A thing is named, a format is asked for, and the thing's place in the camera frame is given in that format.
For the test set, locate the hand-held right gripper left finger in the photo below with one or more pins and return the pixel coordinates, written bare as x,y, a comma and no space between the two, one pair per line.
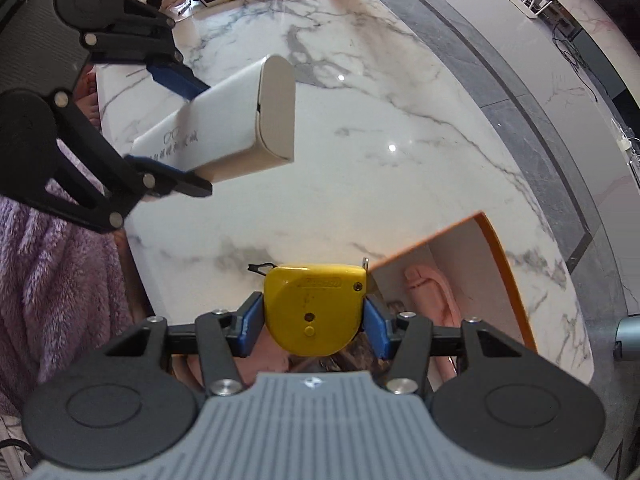
251,327

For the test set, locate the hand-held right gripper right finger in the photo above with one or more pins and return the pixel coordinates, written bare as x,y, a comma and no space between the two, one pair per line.
376,330

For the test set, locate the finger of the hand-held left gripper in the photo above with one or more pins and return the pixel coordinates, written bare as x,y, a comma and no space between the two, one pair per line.
175,77
162,182

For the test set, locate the yellow tape measure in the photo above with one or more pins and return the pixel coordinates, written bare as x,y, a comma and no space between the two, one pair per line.
310,305

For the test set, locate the long white carton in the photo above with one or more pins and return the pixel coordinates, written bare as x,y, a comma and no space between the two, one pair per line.
235,125

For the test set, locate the orange-rimmed white cardboard box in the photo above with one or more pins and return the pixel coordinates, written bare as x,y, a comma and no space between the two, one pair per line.
450,255

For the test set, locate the purple fleece garment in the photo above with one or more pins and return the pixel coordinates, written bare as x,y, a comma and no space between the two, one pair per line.
50,300

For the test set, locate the grey metal object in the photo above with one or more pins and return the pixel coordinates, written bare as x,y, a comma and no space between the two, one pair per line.
627,337

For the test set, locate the white power adapter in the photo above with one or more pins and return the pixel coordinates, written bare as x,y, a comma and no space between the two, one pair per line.
623,141

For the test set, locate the white wifi router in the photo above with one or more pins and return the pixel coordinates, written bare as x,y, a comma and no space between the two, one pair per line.
531,2

